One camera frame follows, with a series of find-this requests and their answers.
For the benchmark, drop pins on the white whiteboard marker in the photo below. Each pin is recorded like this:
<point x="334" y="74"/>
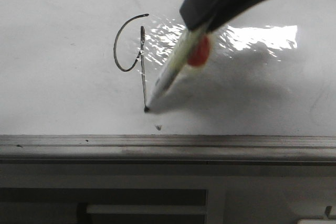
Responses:
<point x="193" y="48"/>

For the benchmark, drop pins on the white whiteboard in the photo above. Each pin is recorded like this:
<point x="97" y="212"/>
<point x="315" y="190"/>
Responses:
<point x="67" y="67"/>

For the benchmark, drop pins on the aluminium whiteboard tray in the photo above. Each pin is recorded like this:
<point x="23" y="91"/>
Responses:
<point x="171" y="148"/>

